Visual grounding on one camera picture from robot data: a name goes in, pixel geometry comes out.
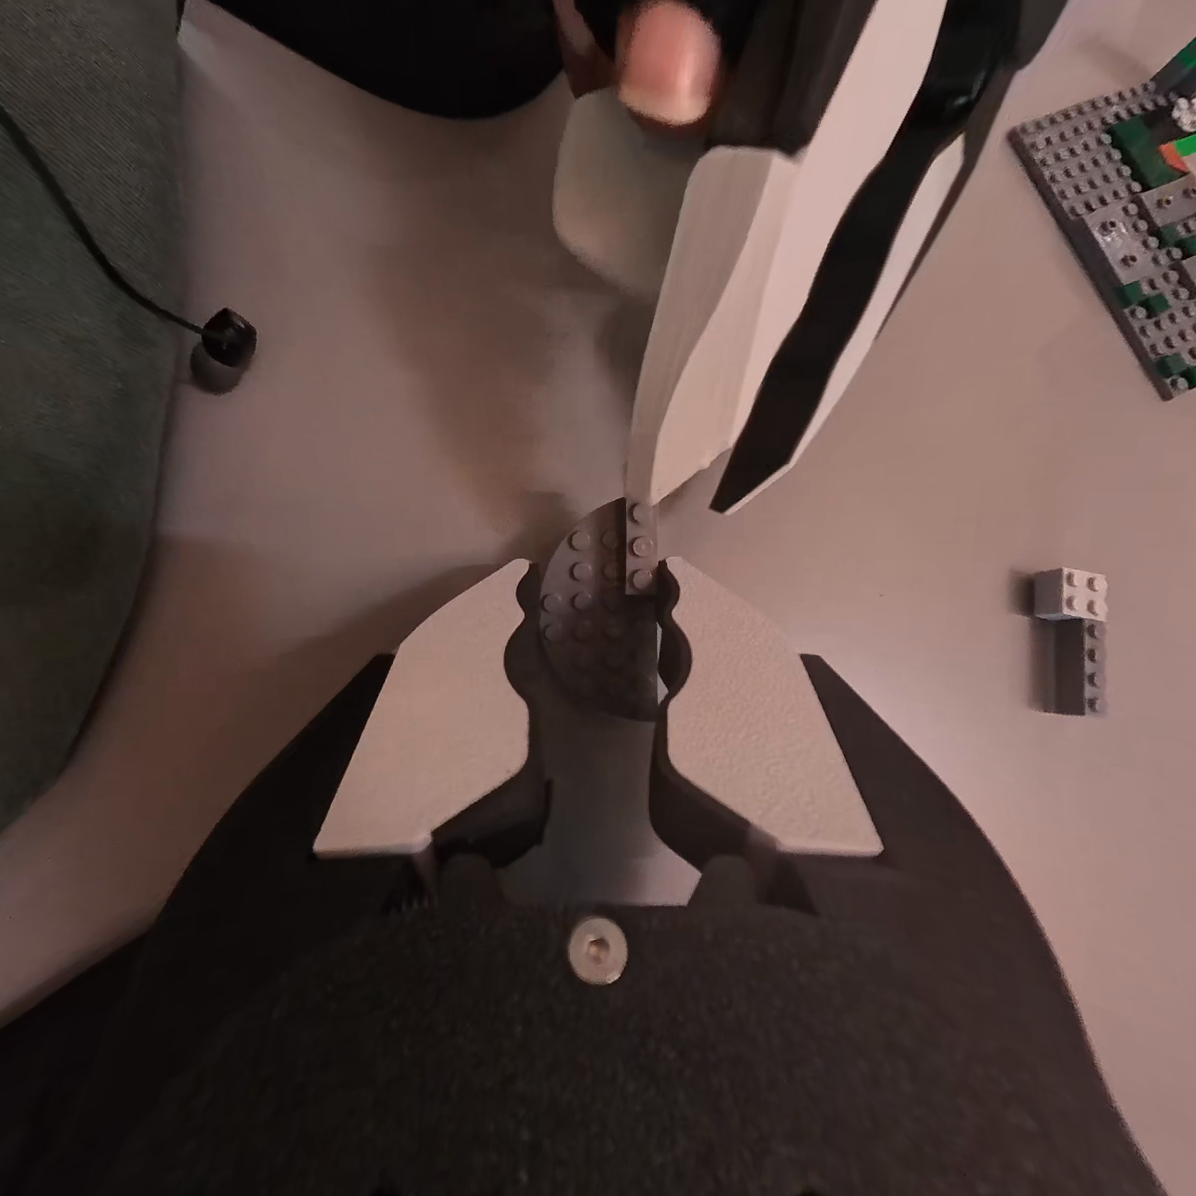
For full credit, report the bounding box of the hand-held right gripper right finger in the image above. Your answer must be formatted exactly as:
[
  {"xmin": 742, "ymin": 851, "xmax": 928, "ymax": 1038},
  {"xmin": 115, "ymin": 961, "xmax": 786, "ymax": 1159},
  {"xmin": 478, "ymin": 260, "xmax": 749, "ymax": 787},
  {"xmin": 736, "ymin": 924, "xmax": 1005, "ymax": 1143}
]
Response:
[{"xmin": 653, "ymin": 557, "xmax": 884, "ymax": 856}]

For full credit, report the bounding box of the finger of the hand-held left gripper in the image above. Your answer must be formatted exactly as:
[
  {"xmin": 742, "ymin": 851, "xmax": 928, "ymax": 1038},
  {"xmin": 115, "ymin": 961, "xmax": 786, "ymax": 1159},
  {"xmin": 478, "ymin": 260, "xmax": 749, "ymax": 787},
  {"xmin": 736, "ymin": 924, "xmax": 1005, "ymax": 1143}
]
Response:
[
  {"xmin": 708, "ymin": 55, "xmax": 992, "ymax": 518},
  {"xmin": 620, "ymin": 0, "xmax": 946, "ymax": 511}
]

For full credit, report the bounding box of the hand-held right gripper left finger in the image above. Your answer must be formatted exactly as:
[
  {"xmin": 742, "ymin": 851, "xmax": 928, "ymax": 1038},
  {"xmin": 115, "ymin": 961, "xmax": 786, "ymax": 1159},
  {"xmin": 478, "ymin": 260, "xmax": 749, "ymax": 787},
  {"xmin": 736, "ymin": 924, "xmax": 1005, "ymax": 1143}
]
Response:
[{"xmin": 313, "ymin": 557, "xmax": 551, "ymax": 874}]

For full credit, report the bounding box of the dark grey half-round lego plate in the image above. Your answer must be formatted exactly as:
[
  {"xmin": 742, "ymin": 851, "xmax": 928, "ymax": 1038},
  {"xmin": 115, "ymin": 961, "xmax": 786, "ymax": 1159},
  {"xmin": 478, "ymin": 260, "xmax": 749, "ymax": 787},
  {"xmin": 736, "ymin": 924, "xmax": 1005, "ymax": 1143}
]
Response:
[{"xmin": 539, "ymin": 500, "xmax": 667, "ymax": 721}]

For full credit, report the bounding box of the small light grey lego plate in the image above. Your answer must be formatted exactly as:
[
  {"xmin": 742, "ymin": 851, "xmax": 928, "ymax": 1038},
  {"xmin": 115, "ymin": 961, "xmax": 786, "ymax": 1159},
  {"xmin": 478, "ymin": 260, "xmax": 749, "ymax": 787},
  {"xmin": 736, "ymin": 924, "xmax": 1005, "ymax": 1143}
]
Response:
[{"xmin": 622, "ymin": 500, "xmax": 660, "ymax": 596}]

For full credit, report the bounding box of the person's left hand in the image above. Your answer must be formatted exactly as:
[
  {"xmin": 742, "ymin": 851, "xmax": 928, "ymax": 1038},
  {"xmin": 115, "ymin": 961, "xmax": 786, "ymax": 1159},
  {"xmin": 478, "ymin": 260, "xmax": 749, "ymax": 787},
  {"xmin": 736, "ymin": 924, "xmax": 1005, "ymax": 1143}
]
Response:
[{"xmin": 613, "ymin": 0, "xmax": 729, "ymax": 126}]

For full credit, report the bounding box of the grey lego baseplate build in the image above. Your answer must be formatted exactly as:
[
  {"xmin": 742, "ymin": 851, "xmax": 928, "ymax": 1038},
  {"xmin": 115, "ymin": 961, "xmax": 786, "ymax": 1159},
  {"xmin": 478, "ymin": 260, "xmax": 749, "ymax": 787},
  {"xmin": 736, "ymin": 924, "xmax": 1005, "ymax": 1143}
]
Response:
[{"xmin": 1007, "ymin": 37, "xmax": 1196, "ymax": 402}]

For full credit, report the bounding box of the light grey lego brick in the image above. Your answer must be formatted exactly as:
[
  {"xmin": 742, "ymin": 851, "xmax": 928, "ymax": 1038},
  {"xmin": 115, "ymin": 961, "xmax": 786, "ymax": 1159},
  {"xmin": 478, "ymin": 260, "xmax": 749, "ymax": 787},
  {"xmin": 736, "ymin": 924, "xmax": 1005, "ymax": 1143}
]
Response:
[{"xmin": 1032, "ymin": 566, "xmax": 1110, "ymax": 623}]

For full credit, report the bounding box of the black cable with round plug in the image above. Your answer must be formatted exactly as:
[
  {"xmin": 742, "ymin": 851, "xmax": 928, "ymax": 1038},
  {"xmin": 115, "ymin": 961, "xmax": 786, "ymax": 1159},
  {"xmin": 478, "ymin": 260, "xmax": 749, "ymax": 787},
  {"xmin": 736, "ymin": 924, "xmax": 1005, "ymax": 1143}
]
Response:
[{"xmin": 0, "ymin": 103, "xmax": 259, "ymax": 368}]

